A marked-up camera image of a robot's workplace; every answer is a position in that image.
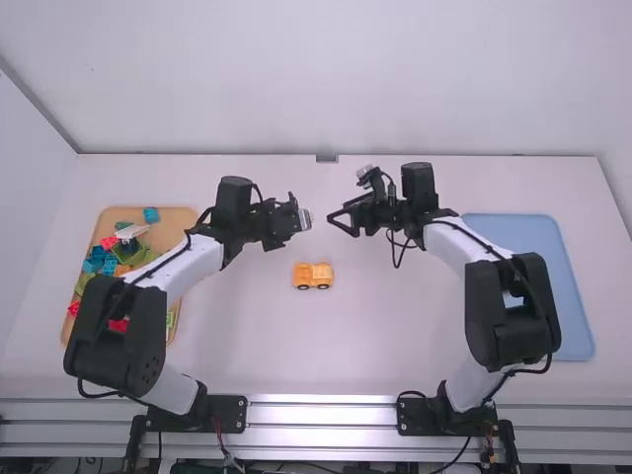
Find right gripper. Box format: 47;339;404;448
326;190;404;238

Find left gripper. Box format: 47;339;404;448
259;192;304;254

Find yellow toy car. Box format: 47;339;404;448
289;260;337;293

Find tan tray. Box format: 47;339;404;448
58;205;201;350

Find white toy brick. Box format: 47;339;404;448
114;221;151;241

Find pile of toy bricks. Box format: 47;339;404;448
73;244;122;298

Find silver rails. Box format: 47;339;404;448
0;393;632;466

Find blue mat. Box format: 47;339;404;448
460;212;596;363

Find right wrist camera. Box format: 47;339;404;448
355;166;381;191

